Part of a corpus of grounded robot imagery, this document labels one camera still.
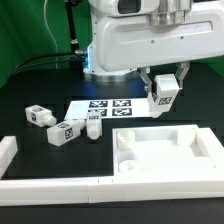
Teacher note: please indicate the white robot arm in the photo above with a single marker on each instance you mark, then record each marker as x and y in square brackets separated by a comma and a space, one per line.
[169, 12]

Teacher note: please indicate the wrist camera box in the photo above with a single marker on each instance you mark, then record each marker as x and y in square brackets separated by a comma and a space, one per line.
[116, 8]

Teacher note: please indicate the white fence wall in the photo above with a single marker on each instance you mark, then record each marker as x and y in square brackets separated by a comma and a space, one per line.
[8, 149]
[107, 189]

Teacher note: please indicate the white sheet with tags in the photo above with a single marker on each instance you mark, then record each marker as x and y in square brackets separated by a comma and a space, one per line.
[109, 108]

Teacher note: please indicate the white square tabletop part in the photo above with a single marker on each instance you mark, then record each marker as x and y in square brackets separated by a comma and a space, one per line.
[164, 150]

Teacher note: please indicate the black camera stand pole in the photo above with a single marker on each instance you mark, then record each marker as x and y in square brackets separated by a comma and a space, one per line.
[74, 45]

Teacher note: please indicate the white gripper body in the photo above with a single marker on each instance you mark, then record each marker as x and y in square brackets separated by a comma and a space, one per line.
[132, 42]

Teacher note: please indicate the white left fence wall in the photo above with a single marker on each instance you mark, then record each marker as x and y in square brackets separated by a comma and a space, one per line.
[8, 149]

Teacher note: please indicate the white front fence wall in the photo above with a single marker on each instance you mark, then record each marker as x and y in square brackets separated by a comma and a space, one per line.
[107, 189]

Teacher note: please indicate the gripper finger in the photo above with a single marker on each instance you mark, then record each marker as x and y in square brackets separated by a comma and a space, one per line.
[182, 70]
[147, 81]

